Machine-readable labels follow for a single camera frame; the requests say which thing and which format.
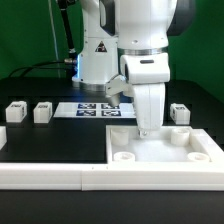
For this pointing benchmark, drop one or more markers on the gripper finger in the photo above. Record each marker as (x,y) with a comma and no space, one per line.
(114,100)
(144,133)

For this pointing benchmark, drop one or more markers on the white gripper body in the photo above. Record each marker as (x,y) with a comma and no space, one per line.
(143,78)

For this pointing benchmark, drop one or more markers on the white square tabletop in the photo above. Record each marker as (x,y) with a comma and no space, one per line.
(168,144)

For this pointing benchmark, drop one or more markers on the white sheet with tags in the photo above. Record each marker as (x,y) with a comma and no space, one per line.
(93,110)

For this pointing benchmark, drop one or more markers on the white U-shaped fence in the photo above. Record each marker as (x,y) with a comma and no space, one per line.
(113,176)

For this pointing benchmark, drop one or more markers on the thin white pole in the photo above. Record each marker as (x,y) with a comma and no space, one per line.
(54,35)

